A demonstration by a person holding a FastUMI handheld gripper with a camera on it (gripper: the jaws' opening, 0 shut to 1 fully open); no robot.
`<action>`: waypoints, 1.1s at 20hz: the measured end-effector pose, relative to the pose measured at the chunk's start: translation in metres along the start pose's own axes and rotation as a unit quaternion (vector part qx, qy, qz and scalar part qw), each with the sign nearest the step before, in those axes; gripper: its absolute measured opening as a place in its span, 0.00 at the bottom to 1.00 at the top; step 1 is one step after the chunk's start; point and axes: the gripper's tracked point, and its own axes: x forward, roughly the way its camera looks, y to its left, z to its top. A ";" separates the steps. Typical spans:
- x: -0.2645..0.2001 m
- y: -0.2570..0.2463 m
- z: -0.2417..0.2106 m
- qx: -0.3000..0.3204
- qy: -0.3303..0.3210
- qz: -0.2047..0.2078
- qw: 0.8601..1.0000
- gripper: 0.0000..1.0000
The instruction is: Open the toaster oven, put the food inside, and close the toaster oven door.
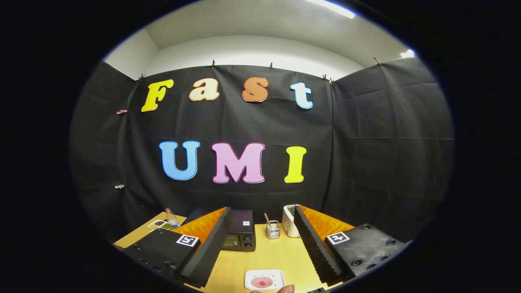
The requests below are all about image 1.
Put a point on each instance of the black toaster oven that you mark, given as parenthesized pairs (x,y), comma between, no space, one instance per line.
(240,228)

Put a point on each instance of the white divided sauce dish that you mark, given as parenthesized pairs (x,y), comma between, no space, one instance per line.
(158,224)

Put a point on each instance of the white pop-up toaster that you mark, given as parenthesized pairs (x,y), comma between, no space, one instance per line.
(289,224)

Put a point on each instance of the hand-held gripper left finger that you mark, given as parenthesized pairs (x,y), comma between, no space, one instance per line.
(211,248)

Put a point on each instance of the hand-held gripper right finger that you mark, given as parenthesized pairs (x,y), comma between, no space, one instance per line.
(315,248)

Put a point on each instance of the red ham slice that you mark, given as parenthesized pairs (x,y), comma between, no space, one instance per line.
(262,282)

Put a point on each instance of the white square plate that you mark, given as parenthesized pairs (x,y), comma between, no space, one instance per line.
(252,273)

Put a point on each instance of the clear plastic water bottle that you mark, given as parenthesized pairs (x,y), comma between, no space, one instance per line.
(173,221)

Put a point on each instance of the row of black clips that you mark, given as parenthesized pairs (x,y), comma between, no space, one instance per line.
(213,64)

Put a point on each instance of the wooden stick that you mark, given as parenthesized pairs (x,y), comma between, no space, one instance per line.
(267,219)

